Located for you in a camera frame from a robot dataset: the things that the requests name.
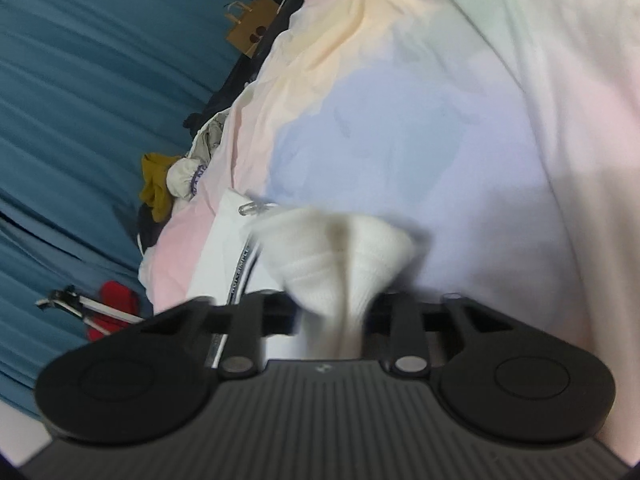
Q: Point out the brown paper bag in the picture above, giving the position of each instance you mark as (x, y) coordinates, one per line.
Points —
(252, 25)

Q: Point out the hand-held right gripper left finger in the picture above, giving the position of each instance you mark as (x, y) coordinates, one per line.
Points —
(270, 317)

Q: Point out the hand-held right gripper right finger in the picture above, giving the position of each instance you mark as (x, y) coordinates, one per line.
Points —
(406, 325)

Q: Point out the mustard yellow cloth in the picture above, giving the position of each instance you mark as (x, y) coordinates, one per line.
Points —
(157, 185)

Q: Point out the blue curtain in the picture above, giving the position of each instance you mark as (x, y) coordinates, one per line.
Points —
(100, 85)
(45, 320)

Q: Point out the red cloth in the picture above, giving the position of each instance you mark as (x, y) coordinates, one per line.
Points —
(117, 300)

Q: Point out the black clothes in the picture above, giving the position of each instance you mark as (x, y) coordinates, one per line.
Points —
(147, 230)

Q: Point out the dark clothes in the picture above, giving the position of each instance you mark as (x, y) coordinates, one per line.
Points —
(225, 95)

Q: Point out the garment steamer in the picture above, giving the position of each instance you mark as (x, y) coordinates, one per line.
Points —
(85, 307)

